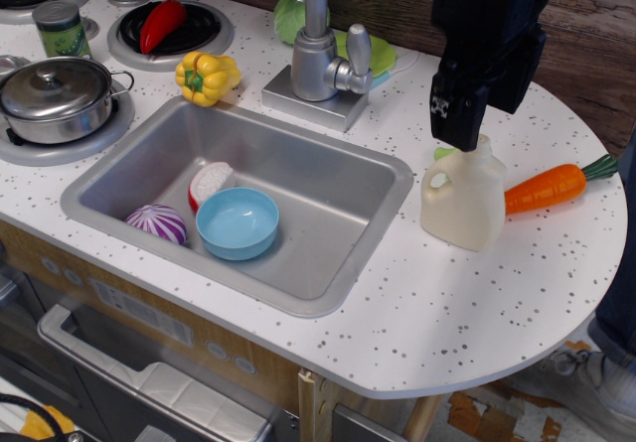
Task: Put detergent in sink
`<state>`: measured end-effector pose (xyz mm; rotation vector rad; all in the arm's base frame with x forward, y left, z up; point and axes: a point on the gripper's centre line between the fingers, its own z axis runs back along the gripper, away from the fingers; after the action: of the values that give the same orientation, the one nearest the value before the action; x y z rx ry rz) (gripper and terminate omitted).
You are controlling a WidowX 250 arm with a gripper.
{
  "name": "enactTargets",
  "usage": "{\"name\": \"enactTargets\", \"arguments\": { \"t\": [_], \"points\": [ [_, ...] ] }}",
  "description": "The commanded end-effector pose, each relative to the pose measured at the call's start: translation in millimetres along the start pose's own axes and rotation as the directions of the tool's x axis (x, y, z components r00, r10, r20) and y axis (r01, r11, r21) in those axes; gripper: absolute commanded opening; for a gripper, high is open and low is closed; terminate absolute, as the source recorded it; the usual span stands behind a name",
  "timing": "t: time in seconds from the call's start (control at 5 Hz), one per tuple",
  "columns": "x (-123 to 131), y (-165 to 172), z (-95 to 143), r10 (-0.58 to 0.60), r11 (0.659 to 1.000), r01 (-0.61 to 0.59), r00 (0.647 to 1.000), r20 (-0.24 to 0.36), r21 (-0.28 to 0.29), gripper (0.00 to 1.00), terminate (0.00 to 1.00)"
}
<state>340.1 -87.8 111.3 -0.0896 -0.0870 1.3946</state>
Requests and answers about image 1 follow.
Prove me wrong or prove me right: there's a light blue bowl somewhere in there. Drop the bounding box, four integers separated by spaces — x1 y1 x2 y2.
196 187 279 261

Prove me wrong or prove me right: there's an orange toy carrot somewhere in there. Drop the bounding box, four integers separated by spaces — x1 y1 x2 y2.
505 154 618 215

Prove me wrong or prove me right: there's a silver sink basin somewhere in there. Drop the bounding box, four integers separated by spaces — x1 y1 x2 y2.
61 97 413 317

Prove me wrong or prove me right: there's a red toy chili pepper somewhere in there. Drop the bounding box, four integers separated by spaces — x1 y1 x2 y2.
139 0 187 54

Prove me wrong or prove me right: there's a black stove burner middle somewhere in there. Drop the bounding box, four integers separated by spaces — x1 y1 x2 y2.
107 1 234 73

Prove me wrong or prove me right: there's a silver oven door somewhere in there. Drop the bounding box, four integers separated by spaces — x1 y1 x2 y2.
38 304 300 441

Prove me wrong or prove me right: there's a red white toy radish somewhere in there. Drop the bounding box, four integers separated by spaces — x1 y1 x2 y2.
188 162 236 214

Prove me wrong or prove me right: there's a yellow object bottom left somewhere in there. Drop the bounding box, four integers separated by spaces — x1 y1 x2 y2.
19 405 76 440

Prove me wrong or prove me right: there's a green pea can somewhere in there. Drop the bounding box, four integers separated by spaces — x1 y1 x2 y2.
32 1 91 58

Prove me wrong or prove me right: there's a cream detergent bottle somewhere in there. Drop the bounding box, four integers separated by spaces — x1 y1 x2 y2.
420 134 506 251

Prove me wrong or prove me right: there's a purple striped toy onion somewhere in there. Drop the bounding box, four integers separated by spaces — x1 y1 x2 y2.
125 204 188 245

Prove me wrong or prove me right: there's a grey sneaker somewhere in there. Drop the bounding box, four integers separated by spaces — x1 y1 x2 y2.
508 349 635 441

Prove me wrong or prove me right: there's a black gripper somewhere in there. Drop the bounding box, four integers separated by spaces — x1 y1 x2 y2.
429 0 547 152

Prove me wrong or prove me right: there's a green toy cabbage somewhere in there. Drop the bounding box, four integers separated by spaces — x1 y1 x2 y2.
273 0 307 45

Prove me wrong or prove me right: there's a green toy pear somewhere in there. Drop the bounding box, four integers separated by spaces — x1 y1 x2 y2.
433 147 457 161

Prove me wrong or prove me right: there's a yellow toy bell pepper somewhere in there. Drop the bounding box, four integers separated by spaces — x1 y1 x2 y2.
175 51 241 107

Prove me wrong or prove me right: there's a steel pot with lid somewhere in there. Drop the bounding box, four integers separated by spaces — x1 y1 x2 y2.
1 57 133 145

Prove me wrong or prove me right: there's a green plate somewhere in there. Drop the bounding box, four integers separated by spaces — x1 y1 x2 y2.
335 32 397 77

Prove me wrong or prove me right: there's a silver toy faucet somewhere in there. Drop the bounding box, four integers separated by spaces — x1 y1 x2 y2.
261 0 373 132

